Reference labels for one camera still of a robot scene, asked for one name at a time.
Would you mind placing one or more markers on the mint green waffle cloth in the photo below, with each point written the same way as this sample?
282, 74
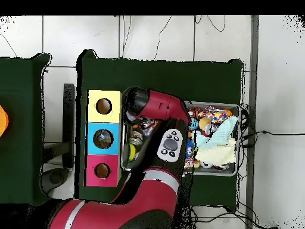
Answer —
221, 132

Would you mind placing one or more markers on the cream waffle cloth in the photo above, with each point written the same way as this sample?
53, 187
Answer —
216, 155

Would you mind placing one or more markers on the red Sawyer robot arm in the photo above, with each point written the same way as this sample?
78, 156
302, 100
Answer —
155, 202

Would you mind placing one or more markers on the wooden box with three holes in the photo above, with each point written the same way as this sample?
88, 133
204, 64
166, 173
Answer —
114, 148

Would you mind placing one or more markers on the shallow clear mesh bin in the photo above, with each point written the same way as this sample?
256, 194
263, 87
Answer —
214, 173

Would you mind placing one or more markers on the colourful printed silver can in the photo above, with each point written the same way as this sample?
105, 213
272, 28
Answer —
135, 138

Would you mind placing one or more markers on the yellow and green toy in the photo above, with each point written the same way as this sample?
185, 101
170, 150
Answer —
131, 152

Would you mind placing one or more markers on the blue globe ball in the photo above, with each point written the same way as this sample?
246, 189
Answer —
194, 124

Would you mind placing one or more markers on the dark green tablecloth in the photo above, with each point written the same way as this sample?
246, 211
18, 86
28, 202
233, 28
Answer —
166, 78

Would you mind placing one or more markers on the crumpled polka dot cloth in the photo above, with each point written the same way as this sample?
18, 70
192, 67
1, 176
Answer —
214, 114

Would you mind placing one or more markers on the neighbouring green covered table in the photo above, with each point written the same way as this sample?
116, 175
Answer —
19, 143

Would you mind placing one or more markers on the orange round object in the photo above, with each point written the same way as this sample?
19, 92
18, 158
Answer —
2, 121

